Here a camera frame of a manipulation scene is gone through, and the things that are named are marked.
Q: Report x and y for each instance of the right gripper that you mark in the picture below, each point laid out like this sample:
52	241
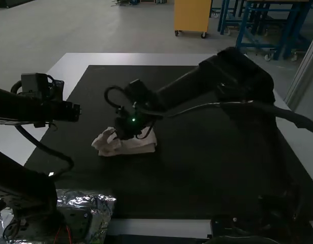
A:
129	122

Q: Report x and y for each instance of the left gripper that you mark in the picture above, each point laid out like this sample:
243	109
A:
60	111

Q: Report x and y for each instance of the pale towel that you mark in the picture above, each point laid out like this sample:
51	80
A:
136	147

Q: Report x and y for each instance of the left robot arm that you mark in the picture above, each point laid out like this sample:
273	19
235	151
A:
16	106

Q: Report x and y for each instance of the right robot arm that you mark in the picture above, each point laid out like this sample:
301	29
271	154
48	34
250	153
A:
235	76

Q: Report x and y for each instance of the black mat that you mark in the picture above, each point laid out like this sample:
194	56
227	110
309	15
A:
197	157

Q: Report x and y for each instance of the silver foil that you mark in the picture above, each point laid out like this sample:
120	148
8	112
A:
77	203

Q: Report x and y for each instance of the yellow wheeled cabinet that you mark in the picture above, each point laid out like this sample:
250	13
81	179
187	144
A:
190	15

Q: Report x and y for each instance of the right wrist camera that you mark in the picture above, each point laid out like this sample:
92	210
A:
136	89

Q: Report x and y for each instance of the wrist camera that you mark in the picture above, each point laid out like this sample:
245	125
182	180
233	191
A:
136	89
34	82

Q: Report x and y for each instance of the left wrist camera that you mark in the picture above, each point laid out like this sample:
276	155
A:
34	82

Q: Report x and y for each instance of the blue metal frame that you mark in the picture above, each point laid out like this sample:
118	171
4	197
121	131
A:
248	30
223	15

